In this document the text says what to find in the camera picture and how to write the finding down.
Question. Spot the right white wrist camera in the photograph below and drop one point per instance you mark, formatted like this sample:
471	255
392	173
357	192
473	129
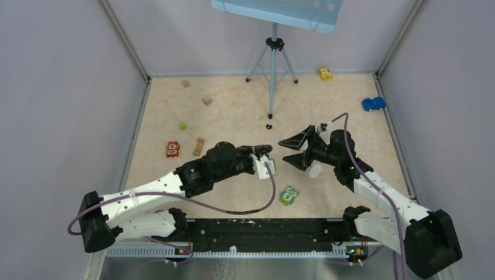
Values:
322	128

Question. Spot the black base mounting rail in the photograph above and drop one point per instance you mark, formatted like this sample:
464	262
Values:
292	235

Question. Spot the orange red animal block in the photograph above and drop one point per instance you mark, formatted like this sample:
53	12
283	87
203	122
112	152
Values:
172	149

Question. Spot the blue toy car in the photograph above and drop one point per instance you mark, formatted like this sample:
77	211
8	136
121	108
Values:
371	104

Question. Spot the light blue perforated board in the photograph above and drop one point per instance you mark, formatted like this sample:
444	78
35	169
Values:
317	16

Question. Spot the wooden cube block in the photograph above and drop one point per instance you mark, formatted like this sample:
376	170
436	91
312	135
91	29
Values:
207	100

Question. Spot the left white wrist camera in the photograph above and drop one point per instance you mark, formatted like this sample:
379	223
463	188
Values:
264	166

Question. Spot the wooden arch block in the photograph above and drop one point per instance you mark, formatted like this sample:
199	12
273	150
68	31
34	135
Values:
199	146

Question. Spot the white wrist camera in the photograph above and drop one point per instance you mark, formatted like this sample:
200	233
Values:
322	128
264	166

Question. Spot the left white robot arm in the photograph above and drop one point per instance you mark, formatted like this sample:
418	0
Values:
108	219

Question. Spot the white earbud charging case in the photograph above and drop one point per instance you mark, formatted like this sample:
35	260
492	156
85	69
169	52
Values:
315	170

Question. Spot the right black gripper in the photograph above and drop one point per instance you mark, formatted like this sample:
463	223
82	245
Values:
297	141

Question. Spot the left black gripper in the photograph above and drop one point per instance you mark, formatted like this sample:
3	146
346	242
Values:
247	150

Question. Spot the light blue tripod stand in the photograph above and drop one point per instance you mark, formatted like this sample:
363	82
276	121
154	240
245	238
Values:
274	44

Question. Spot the green owl number block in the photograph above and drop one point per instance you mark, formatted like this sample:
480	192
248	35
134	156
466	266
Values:
288	196

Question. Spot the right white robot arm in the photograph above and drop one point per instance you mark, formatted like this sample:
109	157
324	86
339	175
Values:
426	240

